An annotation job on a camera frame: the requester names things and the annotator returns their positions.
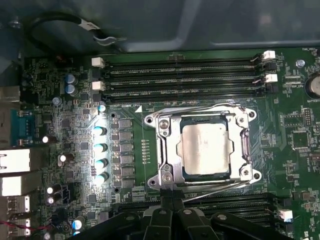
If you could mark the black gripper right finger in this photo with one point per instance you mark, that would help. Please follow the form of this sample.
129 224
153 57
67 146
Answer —
187 225

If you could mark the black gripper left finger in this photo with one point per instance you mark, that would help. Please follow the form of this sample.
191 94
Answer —
162 225

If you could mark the silver CPU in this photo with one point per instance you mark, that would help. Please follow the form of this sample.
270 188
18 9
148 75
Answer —
205 147

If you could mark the metal socket cover frame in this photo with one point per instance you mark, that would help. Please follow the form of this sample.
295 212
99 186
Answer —
173 140

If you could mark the CPU socket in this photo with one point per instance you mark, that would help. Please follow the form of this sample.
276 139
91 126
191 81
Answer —
150 120

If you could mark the blue-topped cylinder capacitor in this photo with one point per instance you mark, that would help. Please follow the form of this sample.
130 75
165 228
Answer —
102 108
101 147
72 90
100 130
71 78
102 178
102 163

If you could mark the green motherboard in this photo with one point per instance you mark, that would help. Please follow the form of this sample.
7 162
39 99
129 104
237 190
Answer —
275 155

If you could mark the silver-topped black capacitor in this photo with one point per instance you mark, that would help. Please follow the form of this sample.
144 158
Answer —
46 139
63 157

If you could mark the black RAM slot white latches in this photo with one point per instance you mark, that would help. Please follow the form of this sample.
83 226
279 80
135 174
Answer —
175 62
175 83

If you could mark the silver metal port housing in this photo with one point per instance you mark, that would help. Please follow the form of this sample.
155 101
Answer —
10 186
15 160

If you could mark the blue serial port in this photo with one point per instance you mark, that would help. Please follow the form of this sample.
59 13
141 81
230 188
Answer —
23 125

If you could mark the round coin battery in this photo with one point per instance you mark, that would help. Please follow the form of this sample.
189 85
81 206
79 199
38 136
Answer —
313 87

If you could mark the silver board screw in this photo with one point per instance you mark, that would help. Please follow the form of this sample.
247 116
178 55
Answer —
300 63

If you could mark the open black PC case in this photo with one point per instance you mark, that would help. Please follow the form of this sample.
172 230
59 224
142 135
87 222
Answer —
200 20

